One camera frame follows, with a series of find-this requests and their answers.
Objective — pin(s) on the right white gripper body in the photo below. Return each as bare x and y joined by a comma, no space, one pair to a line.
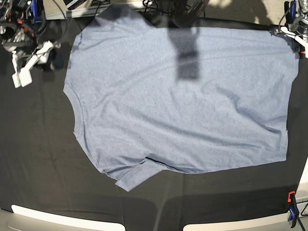
23,63

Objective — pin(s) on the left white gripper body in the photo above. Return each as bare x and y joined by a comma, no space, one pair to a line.
299,43

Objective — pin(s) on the blue grey t-shirt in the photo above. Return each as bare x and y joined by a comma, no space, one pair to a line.
191,100

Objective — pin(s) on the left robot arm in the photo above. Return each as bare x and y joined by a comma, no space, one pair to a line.
294,24

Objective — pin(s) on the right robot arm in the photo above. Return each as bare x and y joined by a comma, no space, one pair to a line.
22,23

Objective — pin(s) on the blue clamp top right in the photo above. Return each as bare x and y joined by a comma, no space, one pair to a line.
290,11

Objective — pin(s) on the blue clamp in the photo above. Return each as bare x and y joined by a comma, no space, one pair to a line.
36,9
292,209
290,11

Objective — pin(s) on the blue clamp top left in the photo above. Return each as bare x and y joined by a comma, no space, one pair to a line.
36,9

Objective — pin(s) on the black table cloth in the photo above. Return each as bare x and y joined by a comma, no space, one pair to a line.
43,167

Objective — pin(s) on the blue clamp bottom right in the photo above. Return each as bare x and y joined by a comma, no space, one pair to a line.
292,209

